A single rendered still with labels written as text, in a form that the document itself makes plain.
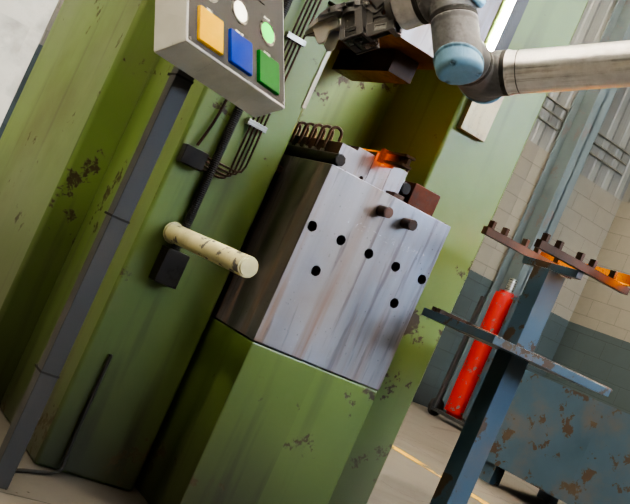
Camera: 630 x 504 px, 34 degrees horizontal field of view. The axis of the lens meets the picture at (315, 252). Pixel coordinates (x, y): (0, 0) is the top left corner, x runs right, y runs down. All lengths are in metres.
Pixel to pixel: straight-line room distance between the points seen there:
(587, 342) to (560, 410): 5.59
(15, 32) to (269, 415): 5.47
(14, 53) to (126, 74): 4.77
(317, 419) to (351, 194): 0.55
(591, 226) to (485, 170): 9.10
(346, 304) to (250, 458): 0.43
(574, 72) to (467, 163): 0.88
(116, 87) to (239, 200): 0.54
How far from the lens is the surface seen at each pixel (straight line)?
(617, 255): 11.95
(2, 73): 7.57
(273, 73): 2.19
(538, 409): 6.30
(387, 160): 2.47
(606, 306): 11.79
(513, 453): 6.33
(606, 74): 1.99
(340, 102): 2.99
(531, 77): 2.02
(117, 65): 2.84
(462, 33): 1.94
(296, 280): 2.37
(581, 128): 11.27
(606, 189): 12.01
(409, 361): 2.84
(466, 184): 2.83
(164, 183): 2.43
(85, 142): 2.82
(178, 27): 1.99
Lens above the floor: 0.63
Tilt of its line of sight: 2 degrees up
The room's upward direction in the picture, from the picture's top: 24 degrees clockwise
